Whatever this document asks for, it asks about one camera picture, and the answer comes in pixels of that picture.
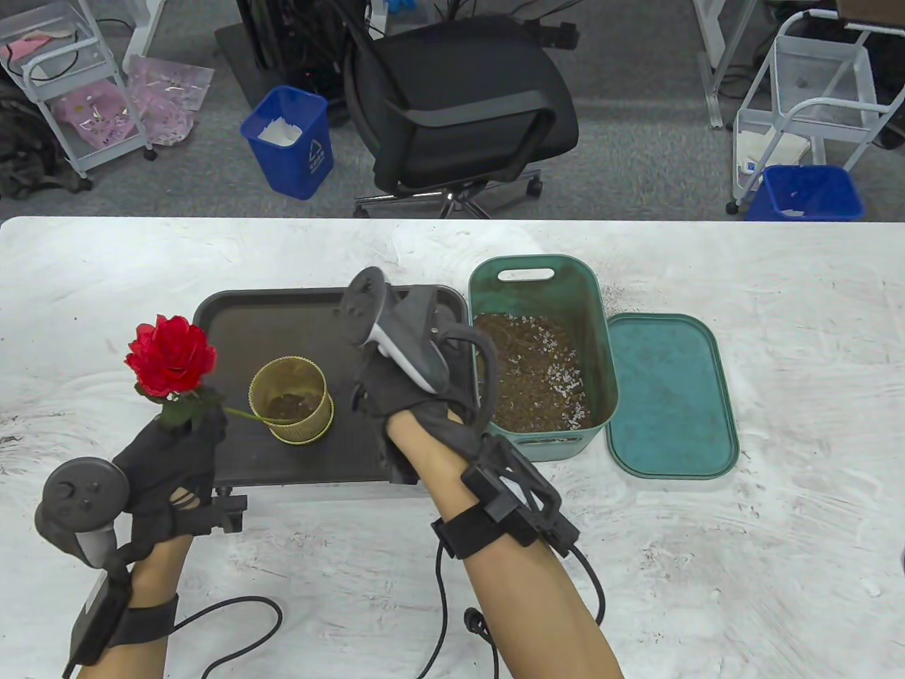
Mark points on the white mesh rolling cart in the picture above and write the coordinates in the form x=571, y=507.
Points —
x=866, y=78

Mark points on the grey and white hand controller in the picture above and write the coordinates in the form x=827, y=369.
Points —
x=368, y=304

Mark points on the black computer tower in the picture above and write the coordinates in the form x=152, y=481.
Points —
x=297, y=42

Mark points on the teal plastic storage box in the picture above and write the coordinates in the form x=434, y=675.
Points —
x=530, y=300

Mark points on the person's right forearm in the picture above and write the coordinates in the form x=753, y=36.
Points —
x=523, y=615

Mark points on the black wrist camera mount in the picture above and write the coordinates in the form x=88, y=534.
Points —
x=509, y=495

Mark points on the potting mix grains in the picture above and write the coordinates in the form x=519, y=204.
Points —
x=612, y=300

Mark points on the person's left forearm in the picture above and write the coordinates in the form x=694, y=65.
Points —
x=159, y=566

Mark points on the blue bin with white symbol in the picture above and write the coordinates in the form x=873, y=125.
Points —
x=290, y=170

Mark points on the person's right hand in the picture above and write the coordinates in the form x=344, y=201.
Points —
x=396, y=396

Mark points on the pink plastic bag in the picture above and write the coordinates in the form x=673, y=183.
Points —
x=99, y=117
x=166, y=92

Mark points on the black office chair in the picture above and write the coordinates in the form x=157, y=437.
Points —
x=459, y=85

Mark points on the brown cardboard box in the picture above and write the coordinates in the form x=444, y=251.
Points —
x=870, y=10

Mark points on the teal plastic lid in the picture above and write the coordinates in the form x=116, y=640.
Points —
x=672, y=396

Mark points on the crumpled white paper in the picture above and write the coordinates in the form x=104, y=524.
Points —
x=279, y=133

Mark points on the brown plastic tray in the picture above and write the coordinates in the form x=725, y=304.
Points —
x=283, y=318

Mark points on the white desk leg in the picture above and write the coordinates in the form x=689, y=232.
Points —
x=717, y=64
x=148, y=28

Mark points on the person's left hand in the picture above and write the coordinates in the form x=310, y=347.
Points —
x=170, y=467

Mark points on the plain blue bin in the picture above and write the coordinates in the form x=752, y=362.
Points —
x=813, y=191

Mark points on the dark fabric bag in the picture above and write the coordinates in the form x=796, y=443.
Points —
x=28, y=148

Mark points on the red artificial rose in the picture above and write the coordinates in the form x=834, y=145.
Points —
x=170, y=353

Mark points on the white box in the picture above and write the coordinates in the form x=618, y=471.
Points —
x=774, y=152

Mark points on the gold ribbed flower pot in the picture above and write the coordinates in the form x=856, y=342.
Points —
x=297, y=431

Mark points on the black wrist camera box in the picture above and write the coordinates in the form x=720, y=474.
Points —
x=99, y=622

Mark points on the brown potting mix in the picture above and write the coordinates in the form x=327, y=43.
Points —
x=537, y=382
x=293, y=407

